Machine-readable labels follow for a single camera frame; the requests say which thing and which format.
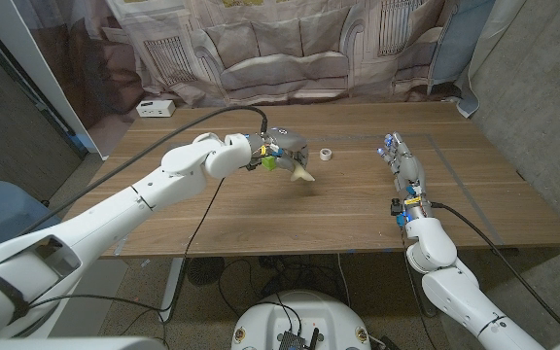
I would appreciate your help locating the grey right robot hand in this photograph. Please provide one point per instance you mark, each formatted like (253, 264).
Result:
(409, 170)

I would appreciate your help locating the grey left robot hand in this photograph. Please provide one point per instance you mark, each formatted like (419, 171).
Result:
(287, 140)

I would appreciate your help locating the yellow sponge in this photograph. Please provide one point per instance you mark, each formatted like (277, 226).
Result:
(303, 175)

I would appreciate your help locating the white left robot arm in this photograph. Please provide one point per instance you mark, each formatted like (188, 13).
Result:
(115, 214)

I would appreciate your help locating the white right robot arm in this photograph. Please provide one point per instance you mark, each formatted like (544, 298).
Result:
(455, 296)

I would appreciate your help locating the green block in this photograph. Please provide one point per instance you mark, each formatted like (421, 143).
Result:
(269, 164)

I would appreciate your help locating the white tape roll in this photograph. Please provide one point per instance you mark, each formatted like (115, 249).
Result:
(322, 155)

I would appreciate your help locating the printed sofa backdrop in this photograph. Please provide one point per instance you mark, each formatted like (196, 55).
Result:
(280, 48)

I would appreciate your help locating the white power strip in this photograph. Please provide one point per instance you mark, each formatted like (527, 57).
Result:
(155, 109)

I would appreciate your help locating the round black floor fan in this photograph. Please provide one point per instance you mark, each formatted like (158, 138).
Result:
(204, 271)

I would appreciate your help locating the pale grey curtain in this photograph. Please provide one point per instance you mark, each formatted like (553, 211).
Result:
(489, 34)

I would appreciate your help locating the white robot torso base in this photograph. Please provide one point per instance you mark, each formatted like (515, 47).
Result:
(319, 311)

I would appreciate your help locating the white table leg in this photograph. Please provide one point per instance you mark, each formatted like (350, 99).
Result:
(173, 287)

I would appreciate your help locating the black electronics module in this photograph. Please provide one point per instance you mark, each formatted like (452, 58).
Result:
(290, 340)

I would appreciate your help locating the white pillar panel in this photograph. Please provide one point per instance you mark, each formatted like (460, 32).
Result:
(27, 48)

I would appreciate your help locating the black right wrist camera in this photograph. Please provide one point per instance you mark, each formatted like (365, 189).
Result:
(396, 209)

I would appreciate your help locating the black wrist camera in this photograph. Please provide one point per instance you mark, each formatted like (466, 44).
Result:
(253, 167)
(396, 209)

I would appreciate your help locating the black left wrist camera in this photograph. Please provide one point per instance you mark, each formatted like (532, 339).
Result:
(253, 167)

